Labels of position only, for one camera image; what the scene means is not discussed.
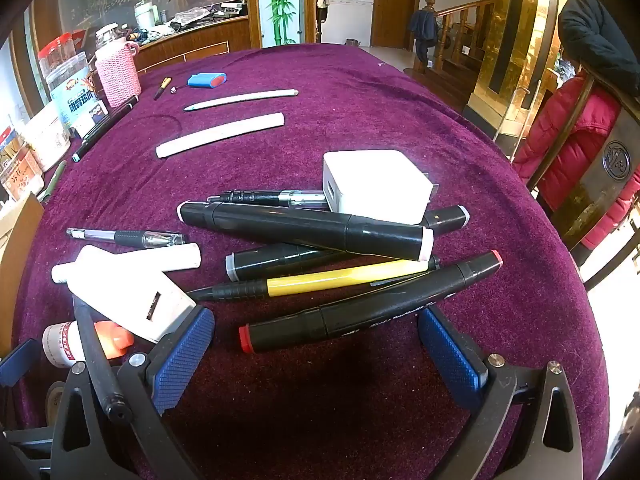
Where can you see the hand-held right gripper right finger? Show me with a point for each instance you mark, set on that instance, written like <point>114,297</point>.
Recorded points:
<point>452,360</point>

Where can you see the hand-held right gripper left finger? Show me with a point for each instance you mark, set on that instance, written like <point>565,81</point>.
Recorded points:
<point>182,360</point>

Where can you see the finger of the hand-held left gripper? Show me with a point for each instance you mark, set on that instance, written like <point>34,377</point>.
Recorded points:
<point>17,360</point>

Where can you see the white bottle orange cap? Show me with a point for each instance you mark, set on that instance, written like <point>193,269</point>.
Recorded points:
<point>60,345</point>

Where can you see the white power bank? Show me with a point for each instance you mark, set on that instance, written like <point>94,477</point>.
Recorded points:
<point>130,300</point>

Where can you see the black marker red caps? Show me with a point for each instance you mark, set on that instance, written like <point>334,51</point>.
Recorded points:
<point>375,310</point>

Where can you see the cardboard box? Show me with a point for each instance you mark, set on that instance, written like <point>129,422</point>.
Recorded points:
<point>17,260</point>

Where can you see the white plastic tube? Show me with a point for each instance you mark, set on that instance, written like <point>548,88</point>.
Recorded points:
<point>180,257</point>

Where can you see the black marker grey cap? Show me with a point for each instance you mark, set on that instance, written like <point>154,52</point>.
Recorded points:
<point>260,262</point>

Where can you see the folding knife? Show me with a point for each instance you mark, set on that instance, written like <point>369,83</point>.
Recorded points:
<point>125,237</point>

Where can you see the black marker white caps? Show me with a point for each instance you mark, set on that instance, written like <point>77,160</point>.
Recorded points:
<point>450,217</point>
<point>300,227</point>

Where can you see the yellow black pen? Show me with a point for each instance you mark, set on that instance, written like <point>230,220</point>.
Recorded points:
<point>320,280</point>

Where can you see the clear gel pen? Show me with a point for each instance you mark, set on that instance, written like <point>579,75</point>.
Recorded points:
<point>270,197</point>

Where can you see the white charger cube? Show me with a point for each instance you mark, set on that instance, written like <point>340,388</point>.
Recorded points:
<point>375,185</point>

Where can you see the white curved sheath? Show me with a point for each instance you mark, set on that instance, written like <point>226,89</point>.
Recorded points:
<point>220,132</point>

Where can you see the white curved knife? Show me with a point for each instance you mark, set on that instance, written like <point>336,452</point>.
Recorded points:
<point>240,98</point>

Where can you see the purple velvet tablecloth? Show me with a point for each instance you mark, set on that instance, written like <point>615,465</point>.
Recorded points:
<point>325,385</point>

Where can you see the green pen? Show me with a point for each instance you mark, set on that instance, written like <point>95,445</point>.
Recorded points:
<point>52,182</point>

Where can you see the white plastic tub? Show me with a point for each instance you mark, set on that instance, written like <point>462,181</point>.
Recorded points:
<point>47,135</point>

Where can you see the wooden chair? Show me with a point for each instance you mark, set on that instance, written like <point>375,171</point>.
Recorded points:
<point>600,175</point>

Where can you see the black marker green cap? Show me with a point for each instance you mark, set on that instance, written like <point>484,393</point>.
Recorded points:
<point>100,132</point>
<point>117,112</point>

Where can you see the small blue white box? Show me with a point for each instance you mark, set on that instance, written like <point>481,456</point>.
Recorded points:
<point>92,117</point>

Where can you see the red jacket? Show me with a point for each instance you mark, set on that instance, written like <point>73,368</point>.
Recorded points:
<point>575,130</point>

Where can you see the blue label canister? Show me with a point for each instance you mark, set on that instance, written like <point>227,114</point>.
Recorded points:
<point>75,95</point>

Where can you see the blue battery pack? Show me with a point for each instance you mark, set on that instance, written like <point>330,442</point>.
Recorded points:
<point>205,80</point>

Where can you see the pink knitted bottle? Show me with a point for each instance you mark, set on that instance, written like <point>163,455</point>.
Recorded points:
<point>117,72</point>

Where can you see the clear jar red lid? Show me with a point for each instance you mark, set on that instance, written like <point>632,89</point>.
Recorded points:
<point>55,55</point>

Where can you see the wooden counter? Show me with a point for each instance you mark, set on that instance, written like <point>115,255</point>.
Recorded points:
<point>200,40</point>

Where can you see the wooden stair railing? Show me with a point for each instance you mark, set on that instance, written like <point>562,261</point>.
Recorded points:
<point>465,30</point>

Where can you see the dark blue jacket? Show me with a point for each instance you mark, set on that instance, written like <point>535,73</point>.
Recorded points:
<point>424,30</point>

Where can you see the gold pillar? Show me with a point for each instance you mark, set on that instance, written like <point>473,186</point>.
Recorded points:
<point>520,35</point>

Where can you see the white kettle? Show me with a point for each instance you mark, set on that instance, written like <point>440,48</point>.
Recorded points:
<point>145,15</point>

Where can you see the wooden door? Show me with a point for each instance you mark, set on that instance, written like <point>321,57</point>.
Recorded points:
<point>395,5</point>

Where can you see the bamboo painted panel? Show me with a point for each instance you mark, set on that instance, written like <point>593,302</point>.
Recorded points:
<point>280,0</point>

